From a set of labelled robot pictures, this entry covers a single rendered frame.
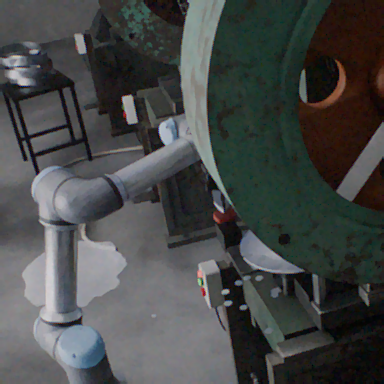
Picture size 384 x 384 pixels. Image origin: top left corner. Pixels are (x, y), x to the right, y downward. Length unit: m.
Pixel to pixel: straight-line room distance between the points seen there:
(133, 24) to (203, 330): 1.28
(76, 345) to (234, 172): 0.82
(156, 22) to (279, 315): 1.51
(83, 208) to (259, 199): 0.60
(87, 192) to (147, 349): 1.27
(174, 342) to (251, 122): 1.80
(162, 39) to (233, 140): 1.82
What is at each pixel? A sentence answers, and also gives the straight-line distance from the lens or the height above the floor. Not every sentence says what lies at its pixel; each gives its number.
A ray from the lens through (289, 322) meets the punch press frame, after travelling 1.81.
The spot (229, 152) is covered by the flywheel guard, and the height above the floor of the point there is 1.29.
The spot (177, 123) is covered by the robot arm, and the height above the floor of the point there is 1.08.
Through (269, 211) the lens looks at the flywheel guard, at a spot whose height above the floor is 1.16.
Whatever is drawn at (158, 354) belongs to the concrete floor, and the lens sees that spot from 2.81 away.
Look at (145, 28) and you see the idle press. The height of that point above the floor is 1.12.
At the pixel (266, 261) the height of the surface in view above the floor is 0.78.
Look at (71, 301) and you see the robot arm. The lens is 1.91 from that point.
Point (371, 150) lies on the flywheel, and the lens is 1.30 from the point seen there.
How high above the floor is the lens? 1.76
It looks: 32 degrees down
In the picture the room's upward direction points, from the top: 9 degrees counter-clockwise
